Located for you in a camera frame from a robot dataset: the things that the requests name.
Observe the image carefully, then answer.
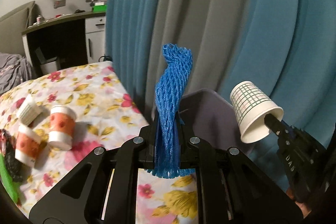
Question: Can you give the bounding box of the orange white coffee cup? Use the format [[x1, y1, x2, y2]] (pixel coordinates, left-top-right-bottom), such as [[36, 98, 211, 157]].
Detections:
[[14, 124, 41, 168], [48, 105, 77, 150]]

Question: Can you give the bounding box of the grid-patterned paper cup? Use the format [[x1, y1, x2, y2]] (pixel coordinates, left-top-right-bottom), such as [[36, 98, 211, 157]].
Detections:
[[16, 95, 41, 126], [230, 81, 284, 144]]

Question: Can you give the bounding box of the white pedal bin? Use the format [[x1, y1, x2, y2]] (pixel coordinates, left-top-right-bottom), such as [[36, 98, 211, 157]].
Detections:
[[35, 48, 60, 75]]

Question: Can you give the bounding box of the grey padded headboard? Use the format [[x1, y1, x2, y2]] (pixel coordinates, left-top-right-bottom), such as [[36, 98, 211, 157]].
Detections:
[[0, 1, 36, 54]]

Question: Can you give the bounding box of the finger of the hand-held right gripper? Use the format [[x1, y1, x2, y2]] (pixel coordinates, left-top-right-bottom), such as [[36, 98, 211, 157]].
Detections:
[[264, 114, 292, 137]]

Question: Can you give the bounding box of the dark-topped desk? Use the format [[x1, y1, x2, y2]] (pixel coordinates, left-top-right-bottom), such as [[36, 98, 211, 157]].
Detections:
[[21, 10, 107, 78]]

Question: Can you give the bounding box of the grey striped duvet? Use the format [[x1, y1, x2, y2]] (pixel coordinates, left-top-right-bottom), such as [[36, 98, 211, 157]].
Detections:
[[0, 52, 35, 95]]

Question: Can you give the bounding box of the person's right hand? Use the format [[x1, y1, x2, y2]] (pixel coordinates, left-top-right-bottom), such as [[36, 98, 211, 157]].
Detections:
[[294, 200, 314, 220]]

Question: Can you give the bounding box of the grey curtain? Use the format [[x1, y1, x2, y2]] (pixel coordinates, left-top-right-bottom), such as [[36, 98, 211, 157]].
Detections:
[[147, 0, 253, 119]]

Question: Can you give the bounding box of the white drawer cabinet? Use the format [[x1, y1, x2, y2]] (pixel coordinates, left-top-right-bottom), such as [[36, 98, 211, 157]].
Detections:
[[85, 17, 107, 65]]

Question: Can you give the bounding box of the black red snack wrapper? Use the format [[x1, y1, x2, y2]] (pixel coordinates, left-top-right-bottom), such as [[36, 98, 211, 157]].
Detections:
[[0, 129, 25, 183]]

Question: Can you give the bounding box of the blue foam fruit net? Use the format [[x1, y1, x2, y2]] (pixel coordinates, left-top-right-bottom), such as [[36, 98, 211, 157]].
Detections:
[[151, 43, 194, 179]]

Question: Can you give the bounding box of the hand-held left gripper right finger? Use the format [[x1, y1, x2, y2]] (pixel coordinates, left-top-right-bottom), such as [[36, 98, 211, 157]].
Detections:
[[178, 111, 305, 224]]

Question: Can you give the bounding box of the blue curtain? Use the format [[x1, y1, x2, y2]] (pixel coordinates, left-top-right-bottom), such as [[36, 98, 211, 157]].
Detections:
[[104, 0, 182, 121], [218, 0, 336, 189]]

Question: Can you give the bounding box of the floral table cloth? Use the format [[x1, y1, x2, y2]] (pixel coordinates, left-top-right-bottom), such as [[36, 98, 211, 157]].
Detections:
[[0, 61, 200, 224]]

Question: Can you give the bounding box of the grey plastic bin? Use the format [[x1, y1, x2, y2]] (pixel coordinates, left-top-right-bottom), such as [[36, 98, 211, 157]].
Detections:
[[178, 89, 253, 159]]

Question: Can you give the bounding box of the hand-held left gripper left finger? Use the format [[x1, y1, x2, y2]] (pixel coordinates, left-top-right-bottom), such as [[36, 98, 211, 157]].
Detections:
[[28, 111, 159, 224]]

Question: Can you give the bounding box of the bright green plastic piece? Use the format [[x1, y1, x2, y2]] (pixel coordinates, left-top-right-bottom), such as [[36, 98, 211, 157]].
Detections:
[[0, 154, 20, 204]]

